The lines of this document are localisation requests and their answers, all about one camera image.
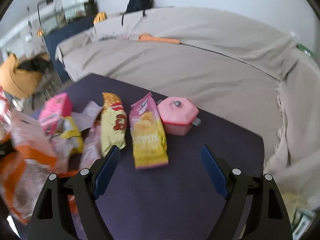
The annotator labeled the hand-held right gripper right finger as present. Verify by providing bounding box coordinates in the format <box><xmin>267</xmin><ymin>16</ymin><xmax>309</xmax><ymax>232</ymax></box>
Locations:
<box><xmin>201</xmin><ymin>144</ymin><xmax>293</xmax><ymax>240</ymax></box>

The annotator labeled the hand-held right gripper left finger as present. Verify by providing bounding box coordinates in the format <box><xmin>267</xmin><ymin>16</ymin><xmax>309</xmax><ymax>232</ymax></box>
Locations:
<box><xmin>27</xmin><ymin>144</ymin><xmax>121</xmax><ymax>240</ymax></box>

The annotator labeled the yellow gold snack bag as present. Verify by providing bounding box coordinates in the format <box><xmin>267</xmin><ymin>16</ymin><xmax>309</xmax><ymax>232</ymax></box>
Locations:
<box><xmin>100</xmin><ymin>92</ymin><xmax>127</xmax><ymax>157</ymax></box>

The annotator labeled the pink yellow chip bag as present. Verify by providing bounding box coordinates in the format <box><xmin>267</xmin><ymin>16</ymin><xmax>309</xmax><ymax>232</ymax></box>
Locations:
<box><xmin>129</xmin><ymin>92</ymin><xmax>169</xmax><ymax>171</ymax></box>

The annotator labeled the translucent plastic bag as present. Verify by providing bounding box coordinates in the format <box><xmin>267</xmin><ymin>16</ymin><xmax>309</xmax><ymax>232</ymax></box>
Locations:
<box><xmin>0</xmin><ymin>85</ymin><xmax>83</xmax><ymax>225</ymax></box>

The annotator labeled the pink printed wrapper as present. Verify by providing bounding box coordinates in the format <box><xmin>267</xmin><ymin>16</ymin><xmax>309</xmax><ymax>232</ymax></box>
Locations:
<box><xmin>80</xmin><ymin>120</ymin><xmax>103</xmax><ymax>165</ymax></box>

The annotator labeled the small yellow packet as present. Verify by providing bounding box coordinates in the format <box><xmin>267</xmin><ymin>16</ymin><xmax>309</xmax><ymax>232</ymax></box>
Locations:
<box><xmin>60</xmin><ymin>116</ymin><xmax>84</xmax><ymax>154</ymax></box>

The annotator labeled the purple table cover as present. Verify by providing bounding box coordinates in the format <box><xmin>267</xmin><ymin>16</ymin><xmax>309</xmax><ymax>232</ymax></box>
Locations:
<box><xmin>30</xmin><ymin>73</ymin><xmax>265</xmax><ymax>240</ymax></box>

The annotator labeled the white paper wrapper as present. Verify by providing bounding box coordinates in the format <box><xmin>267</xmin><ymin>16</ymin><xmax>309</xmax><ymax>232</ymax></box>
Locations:
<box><xmin>72</xmin><ymin>101</ymin><xmax>103</xmax><ymax>130</ymax></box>

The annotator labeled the pink toy pot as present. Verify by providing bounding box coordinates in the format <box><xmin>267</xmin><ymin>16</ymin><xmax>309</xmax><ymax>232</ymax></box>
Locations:
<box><xmin>157</xmin><ymin>97</ymin><xmax>202</xmax><ymax>136</ymax></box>

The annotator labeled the pink box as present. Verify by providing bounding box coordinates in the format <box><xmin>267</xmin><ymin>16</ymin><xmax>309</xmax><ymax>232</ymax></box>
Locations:
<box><xmin>39</xmin><ymin>92</ymin><xmax>73</xmax><ymax>135</ymax></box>

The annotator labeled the green white packet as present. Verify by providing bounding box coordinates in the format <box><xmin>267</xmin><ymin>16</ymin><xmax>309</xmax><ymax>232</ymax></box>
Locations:
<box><xmin>291</xmin><ymin>205</ymin><xmax>315</xmax><ymax>238</ymax></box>

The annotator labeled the beige covered sofa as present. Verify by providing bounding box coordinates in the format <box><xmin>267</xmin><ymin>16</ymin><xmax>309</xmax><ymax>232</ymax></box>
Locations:
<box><xmin>55</xmin><ymin>6</ymin><xmax>320</xmax><ymax>205</ymax></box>

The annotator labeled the orange cloth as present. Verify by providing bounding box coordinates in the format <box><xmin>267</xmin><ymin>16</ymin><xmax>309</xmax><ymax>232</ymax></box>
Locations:
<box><xmin>0</xmin><ymin>54</ymin><xmax>50</xmax><ymax>99</ymax></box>

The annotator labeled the dark blue furniture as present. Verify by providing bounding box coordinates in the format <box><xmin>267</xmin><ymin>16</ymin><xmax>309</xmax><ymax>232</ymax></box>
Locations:
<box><xmin>44</xmin><ymin>15</ymin><xmax>98</xmax><ymax>83</ymax></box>

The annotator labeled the orange toy spoon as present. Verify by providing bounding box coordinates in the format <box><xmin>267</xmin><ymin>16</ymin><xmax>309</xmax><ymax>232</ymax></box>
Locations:
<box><xmin>138</xmin><ymin>33</ymin><xmax>181</xmax><ymax>45</ymax></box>

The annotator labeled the glass display cabinet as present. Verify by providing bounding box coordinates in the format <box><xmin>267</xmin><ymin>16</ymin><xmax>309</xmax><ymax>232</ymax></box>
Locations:
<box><xmin>37</xmin><ymin>0</ymin><xmax>98</xmax><ymax>30</ymax></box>

